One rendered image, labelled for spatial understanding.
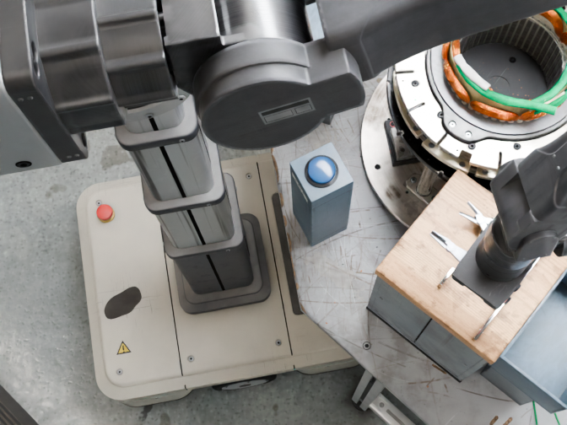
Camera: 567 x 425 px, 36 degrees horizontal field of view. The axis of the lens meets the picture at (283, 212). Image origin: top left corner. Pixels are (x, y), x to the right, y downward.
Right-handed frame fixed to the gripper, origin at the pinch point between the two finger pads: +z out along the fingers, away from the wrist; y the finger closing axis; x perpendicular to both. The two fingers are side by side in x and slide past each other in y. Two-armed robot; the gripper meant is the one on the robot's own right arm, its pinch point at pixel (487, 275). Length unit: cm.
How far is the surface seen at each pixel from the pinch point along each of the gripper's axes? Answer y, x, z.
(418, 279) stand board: -2.7, 7.0, 11.8
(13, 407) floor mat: -67, 73, 116
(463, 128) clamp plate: 17.5, 14.7, 8.2
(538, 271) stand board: 8.4, -5.0, 12.1
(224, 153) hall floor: 18, 76, 117
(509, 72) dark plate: 32.7, 15.7, 16.4
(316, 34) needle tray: 19.6, 42.5, 15.3
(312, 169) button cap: 1.3, 28.7, 13.4
